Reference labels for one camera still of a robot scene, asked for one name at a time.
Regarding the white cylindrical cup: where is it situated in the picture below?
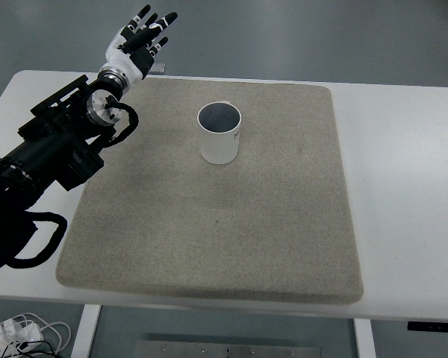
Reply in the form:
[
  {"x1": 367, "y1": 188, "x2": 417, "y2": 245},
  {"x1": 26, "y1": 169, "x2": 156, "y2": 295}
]
[{"x1": 196, "y1": 100, "x2": 243, "y2": 166}]

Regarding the white power strip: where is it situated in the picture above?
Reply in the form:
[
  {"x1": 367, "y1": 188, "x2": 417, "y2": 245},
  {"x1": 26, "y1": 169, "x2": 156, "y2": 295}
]
[{"x1": 0, "y1": 339, "x2": 42, "y2": 358}]

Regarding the black cable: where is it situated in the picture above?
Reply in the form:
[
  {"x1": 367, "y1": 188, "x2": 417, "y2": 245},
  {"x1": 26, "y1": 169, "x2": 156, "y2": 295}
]
[{"x1": 16, "y1": 339, "x2": 66, "y2": 358}]

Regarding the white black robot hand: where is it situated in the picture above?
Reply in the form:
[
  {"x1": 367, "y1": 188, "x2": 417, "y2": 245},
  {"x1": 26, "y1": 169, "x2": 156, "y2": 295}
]
[{"x1": 103, "y1": 4, "x2": 179, "y2": 81}]

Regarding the grey metal plate with screws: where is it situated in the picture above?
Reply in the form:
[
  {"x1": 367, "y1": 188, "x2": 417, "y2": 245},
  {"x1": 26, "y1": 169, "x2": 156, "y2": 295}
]
[{"x1": 134, "y1": 339, "x2": 323, "y2": 358}]

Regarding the white table leg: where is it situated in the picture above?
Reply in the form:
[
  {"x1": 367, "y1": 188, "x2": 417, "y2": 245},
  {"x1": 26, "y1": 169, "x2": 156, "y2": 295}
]
[
  {"x1": 354, "y1": 318, "x2": 377, "y2": 358},
  {"x1": 71, "y1": 304, "x2": 102, "y2": 358}
]

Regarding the black table control panel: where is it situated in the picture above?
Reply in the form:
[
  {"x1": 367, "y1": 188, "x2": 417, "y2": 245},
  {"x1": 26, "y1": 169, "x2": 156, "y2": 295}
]
[{"x1": 408, "y1": 321, "x2": 448, "y2": 332}]

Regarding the beige felt mat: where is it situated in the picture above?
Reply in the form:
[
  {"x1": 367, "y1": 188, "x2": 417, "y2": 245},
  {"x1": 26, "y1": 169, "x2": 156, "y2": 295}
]
[{"x1": 55, "y1": 76, "x2": 365, "y2": 307}]

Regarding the white power adapter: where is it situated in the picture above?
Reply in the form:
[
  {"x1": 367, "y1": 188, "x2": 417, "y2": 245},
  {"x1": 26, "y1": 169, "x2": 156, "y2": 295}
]
[{"x1": 0, "y1": 319, "x2": 45, "y2": 342}]

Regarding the white cable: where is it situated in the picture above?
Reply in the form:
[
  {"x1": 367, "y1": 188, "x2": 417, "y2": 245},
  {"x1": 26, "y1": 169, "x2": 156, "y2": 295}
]
[{"x1": 7, "y1": 312, "x2": 73, "y2": 354}]

